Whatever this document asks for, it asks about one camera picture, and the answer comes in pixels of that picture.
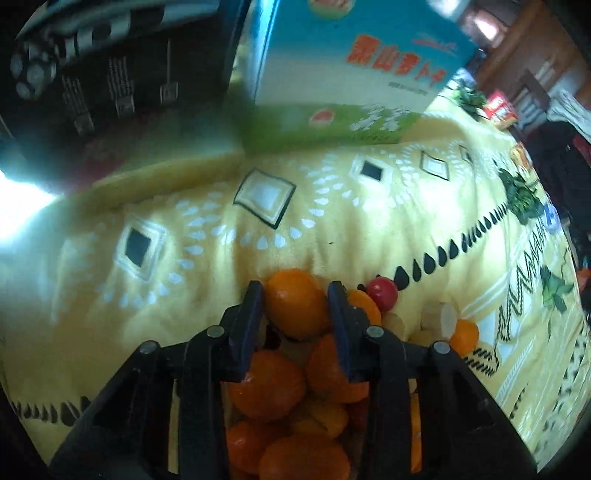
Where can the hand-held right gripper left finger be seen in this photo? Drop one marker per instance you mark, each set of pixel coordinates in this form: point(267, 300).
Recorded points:
point(241, 344)

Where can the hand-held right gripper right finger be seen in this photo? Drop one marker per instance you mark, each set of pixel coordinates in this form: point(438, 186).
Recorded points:
point(342, 344)

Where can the toy grapes and oranges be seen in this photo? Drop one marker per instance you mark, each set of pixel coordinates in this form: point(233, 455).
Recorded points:
point(268, 392)

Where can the round tangerine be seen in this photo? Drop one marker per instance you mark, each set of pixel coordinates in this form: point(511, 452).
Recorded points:
point(293, 304)

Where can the beige cut fruit piece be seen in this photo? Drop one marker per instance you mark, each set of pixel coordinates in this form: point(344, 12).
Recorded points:
point(441, 318)
point(395, 325)

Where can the red cherry tomato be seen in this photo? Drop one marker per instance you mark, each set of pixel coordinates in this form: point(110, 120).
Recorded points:
point(382, 293)

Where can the yellow patterned bedspread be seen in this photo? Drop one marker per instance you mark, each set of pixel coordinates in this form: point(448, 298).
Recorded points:
point(323, 230)

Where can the green leafy vegetable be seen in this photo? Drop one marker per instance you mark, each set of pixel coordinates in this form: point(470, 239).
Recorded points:
point(556, 286)
point(521, 196)
point(470, 94)

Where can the blue packet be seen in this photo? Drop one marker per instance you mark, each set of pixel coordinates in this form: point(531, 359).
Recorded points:
point(551, 218)

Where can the blue printed carton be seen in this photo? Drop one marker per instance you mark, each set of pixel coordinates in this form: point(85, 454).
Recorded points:
point(346, 92)

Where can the orange snack packet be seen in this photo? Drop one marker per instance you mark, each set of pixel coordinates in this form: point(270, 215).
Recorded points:
point(521, 157)

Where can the red instant noodle cup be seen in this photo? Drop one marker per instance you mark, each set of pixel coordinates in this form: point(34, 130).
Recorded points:
point(499, 108)

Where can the pile of clothes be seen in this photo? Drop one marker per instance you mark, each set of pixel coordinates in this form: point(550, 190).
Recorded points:
point(561, 152)

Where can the black printed box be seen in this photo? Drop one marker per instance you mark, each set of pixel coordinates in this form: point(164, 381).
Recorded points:
point(115, 69)

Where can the brown wooden wardrobe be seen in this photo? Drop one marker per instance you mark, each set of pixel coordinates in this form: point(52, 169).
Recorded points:
point(531, 41)

